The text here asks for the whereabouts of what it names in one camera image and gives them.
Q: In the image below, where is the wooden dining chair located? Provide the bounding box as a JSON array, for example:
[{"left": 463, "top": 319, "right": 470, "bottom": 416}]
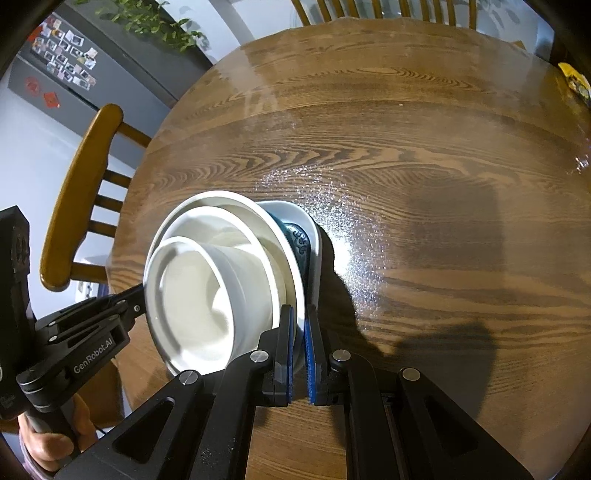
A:
[
  {"left": 392, "top": 0, "right": 478, "bottom": 29},
  {"left": 291, "top": 0, "right": 370, "bottom": 26},
  {"left": 39, "top": 104, "right": 153, "bottom": 291}
]

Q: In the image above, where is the blue patterned square plate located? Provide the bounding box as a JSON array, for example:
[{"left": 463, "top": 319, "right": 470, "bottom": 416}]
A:
[{"left": 255, "top": 200, "right": 325, "bottom": 370}]

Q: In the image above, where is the small white bowl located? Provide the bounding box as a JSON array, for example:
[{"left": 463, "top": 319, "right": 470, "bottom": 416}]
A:
[{"left": 148, "top": 206, "right": 299, "bottom": 333}]

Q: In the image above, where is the person's left hand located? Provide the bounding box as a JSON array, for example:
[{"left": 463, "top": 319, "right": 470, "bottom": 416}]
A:
[{"left": 18, "top": 392, "right": 101, "bottom": 472}]

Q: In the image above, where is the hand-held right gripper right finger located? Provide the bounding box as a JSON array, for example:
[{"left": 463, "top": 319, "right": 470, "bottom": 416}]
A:
[{"left": 305, "top": 305, "right": 539, "bottom": 480}]

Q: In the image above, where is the yellow snack packet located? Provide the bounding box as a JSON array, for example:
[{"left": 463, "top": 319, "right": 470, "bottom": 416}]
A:
[{"left": 556, "top": 62, "right": 591, "bottom": 104}]

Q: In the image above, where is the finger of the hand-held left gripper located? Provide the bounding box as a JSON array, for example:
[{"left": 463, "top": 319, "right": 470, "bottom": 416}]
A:
[{"left": 102, "top": 282, "right": 148, "bottom": 326}]

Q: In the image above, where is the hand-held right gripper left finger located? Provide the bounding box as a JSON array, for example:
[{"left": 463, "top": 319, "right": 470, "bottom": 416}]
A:
[{"left": 52, "top": 304, "right": 296, "bottom": 480}]

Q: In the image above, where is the trailing green vine plant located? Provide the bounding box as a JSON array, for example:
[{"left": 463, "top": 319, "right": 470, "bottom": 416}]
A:
[{"left": 76, "top": 0, "right": 211, "bottom": 51}]

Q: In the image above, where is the white straight-sided cup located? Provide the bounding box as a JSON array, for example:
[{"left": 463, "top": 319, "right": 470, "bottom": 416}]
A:
[{"left": 143, "top": 235, "right": 282, "bottom": 377}]

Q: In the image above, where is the cluster of fridge photos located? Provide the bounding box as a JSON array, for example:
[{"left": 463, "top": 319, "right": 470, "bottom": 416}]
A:
[{"left": 30, "top": 14, "right": 99, "bottom": 88}]

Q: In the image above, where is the large white bowl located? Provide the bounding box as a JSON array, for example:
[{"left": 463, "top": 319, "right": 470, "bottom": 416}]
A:
[{"left": 144, "top": 189, "right": 306, "bottom": 377}]

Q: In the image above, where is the grey refrigerator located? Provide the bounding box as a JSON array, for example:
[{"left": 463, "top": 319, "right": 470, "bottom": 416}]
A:
[{"left": 7, "top": 0, "right": 218, "bottom": 139}]

